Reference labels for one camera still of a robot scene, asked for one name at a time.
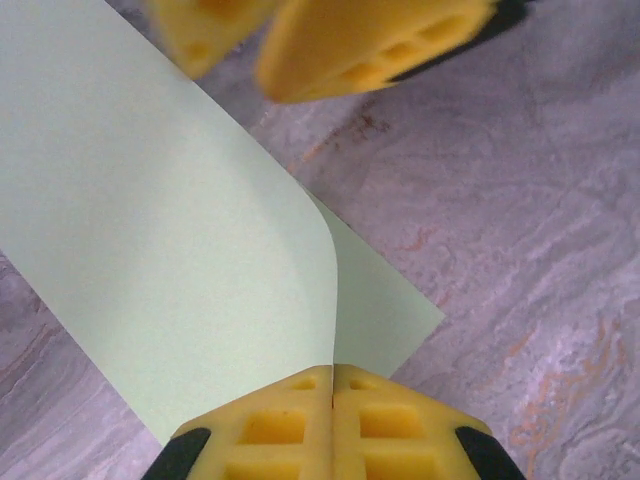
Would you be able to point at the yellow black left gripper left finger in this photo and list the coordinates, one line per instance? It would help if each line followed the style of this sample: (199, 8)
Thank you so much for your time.
(280, 430)

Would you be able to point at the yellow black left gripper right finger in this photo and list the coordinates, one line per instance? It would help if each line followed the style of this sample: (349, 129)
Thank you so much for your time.
(395, 430)

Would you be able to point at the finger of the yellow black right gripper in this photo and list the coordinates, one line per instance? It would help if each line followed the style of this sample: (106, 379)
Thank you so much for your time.
(205, 30)
(340, 45)

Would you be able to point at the light green paper sheet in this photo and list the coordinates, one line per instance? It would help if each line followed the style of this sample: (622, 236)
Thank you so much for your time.
(150, 200)

